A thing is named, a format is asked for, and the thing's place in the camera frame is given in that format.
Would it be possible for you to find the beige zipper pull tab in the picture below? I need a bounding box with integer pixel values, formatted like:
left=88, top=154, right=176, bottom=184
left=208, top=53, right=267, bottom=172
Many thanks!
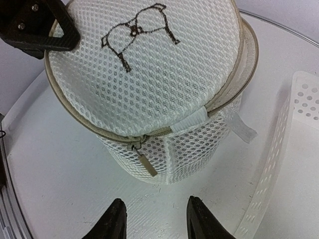
left=128, top=139, right=158, bottom=177

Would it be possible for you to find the white mesh laundry bag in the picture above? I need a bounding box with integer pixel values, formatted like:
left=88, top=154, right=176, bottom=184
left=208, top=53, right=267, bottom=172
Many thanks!
left=44, top=0, right=259, bottom=184

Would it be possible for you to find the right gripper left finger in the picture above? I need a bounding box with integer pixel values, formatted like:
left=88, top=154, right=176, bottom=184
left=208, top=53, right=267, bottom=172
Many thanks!
left=82, top=198, right=127, bottom=239

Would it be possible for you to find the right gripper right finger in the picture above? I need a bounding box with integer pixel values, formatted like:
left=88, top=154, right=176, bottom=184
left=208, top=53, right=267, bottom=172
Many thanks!
left=186, top=196, right=235, bottom=239

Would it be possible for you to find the white perforated plastic basket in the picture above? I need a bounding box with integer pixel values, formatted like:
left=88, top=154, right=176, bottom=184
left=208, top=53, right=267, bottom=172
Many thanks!
left=234, top=71, right=319, bottom=239

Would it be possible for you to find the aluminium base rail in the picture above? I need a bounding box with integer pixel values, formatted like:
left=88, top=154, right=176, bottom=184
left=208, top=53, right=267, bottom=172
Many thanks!
left=0, top=126, right=34, bottom=239

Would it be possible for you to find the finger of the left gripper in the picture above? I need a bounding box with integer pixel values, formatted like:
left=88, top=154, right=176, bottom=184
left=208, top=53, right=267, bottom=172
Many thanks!
left=0, top=0, right=80, bottom=59

